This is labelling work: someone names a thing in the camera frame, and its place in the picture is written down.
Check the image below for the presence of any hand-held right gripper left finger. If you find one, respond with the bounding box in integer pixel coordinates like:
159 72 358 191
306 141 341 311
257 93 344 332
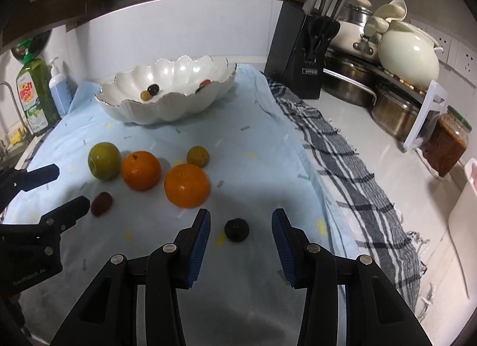
50 208 212 346

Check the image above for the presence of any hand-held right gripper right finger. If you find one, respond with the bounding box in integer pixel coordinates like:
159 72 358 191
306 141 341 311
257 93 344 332
271 208 427 346

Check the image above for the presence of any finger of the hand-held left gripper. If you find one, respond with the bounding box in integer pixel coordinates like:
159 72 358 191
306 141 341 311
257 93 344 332
0 163 60 212
37 196 91 235

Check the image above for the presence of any dark red oval fruit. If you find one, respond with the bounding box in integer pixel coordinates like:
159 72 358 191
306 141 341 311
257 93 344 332
91 192 113 217

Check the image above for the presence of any small dark berry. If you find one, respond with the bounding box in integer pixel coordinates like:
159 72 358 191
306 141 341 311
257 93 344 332
224 218 250 243

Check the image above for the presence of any green apple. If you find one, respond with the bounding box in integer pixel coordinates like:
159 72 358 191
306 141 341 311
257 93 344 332
87 142 122 182

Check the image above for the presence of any orange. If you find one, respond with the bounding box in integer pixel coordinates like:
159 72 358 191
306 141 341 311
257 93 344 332
121 151 162 191
164 163 211 209

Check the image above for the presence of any small olive round fruit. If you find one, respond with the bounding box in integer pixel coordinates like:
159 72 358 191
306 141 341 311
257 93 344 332
186 145 210 168

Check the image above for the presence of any white scalloped ceramic bowl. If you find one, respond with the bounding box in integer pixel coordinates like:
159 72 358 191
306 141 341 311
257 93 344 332
94 55 237 125

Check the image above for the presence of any green dish soap bottle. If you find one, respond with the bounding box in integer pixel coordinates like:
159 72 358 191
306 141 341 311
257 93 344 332
15 38 60 137

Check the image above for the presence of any light blue speckled cloth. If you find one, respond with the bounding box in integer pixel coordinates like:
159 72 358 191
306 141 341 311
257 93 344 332
0 63 338 346

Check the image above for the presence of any blue pump bottle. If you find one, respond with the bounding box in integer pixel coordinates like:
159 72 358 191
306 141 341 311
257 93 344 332
48 57 73 116

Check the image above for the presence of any grey plaid fringed cloth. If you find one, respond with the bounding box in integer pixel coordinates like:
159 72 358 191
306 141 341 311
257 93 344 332
261 70 427 326

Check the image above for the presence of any stainless steel pot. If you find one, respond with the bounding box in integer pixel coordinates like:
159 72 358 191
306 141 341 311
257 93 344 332
322 53 381 108
371 83 423 142

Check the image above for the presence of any white plastic bin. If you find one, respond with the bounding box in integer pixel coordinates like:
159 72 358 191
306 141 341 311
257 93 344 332
447 158 477 300

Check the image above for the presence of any glass jar of sauce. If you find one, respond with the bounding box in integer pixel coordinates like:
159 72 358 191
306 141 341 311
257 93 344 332
421 105 470 178

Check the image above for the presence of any black knife block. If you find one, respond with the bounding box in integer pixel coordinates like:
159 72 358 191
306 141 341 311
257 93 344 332
264 0 340 100

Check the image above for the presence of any steel pots stack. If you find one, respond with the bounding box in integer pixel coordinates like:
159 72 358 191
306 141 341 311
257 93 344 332
324 46 435 99

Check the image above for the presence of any cream ceramic pot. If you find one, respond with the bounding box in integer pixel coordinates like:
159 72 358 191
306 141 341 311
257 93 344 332
378 20 444 88

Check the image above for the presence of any steel lidded steamer pot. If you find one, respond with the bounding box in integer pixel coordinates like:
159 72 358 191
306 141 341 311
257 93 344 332
340 2 373 22

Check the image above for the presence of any white plastic frame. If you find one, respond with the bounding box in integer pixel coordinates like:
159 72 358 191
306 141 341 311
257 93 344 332
402 80 450 151

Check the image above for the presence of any white wall socket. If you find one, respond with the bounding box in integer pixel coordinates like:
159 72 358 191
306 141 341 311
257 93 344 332
410 18 436 34
434 27 457 63
456 38 477 71

